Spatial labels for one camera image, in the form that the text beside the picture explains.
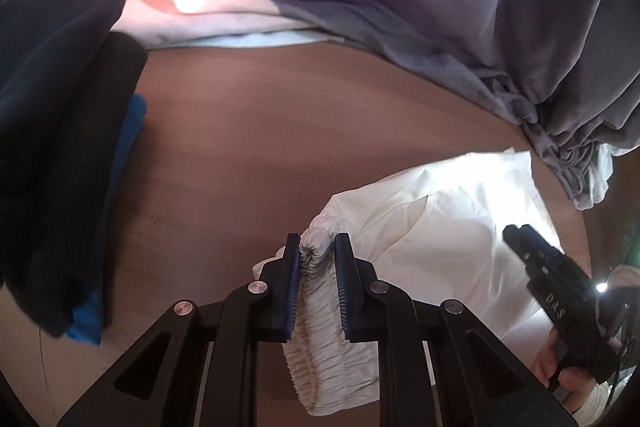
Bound dark navy garment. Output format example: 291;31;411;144
0;0;127;338

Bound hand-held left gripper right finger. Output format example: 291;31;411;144
334;233;580;427

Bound person's right hand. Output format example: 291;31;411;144
532;327;623;413

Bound black garment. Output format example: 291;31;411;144
65;31;149;308

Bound white pants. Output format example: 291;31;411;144
252;148;621;427

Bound blue garment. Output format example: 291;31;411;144
66;94;148;348

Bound light blue cloth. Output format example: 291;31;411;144
162;29;333;51

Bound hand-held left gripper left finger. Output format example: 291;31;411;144
57;233;302;427

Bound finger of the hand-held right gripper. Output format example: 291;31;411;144
502;224;563;293

